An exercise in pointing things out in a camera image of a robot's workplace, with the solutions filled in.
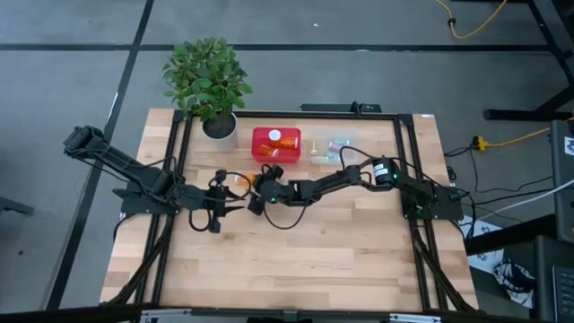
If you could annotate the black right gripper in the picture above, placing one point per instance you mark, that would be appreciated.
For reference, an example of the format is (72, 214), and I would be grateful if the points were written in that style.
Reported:
(275, 193)

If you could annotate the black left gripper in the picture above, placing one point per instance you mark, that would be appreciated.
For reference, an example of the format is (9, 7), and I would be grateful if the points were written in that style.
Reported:
(217, 199)

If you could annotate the teal transparent medicine bottle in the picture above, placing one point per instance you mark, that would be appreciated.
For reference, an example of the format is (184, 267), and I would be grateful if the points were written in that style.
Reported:
(344, 142)

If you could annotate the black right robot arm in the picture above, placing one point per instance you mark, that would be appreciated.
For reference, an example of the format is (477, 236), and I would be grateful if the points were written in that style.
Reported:
(332, 179)

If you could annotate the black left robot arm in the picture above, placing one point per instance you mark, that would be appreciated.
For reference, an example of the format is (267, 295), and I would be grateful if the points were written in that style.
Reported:
(134, 168)

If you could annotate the orange medicine bottle white cap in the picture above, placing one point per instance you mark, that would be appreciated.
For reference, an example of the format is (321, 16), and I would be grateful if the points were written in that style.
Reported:
(287, 143)
(243, 180)
(274, 134)
(268, 151)

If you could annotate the red plastic bin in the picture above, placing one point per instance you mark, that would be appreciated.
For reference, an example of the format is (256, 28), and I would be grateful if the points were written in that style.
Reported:
(287, 154)

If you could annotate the pale yellow medicine bottle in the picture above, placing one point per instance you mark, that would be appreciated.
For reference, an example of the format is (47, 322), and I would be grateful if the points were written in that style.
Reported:
(314, 146)

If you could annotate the purple transparent medicine bottle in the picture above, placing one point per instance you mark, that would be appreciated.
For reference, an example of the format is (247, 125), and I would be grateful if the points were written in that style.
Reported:
(336, 145)

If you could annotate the clear plastic bin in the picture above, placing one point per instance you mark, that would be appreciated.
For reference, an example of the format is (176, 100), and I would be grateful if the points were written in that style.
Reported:
(347, 154)

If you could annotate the white plant pot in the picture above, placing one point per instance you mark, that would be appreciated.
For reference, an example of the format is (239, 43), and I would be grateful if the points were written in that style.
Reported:
(222, 137)

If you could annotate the black bar on table edge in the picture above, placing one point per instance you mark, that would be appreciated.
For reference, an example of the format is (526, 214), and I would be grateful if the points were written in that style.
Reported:
(336, 107)

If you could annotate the green leafy plant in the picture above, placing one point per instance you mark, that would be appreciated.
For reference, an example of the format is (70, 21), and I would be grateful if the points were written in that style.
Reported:
(206, 76)

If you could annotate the grey chair base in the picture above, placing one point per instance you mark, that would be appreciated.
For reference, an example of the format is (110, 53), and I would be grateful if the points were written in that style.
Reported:
(13, 206)

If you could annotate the white patterned paper sheet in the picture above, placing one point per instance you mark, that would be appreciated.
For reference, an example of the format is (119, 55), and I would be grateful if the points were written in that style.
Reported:
(484, 242)

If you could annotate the black and white patterned bag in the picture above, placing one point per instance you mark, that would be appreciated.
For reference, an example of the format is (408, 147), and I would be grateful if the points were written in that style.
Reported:
(515, 280)

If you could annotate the black equipment cabinet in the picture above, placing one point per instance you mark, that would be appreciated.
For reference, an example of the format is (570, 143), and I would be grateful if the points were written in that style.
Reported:
(564, 179)

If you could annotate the black box with keypad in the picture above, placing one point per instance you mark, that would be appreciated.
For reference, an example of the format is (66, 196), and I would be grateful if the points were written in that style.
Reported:
(553, 278)

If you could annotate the black aluminium table frame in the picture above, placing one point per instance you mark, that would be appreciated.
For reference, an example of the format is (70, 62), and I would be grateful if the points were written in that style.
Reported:
(314, 115)

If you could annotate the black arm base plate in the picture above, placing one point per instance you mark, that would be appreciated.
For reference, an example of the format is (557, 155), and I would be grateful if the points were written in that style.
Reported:
(444, 204)
(134, 204)

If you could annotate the black desk leg frame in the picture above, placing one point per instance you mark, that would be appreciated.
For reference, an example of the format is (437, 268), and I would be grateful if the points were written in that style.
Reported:
(549, 40)

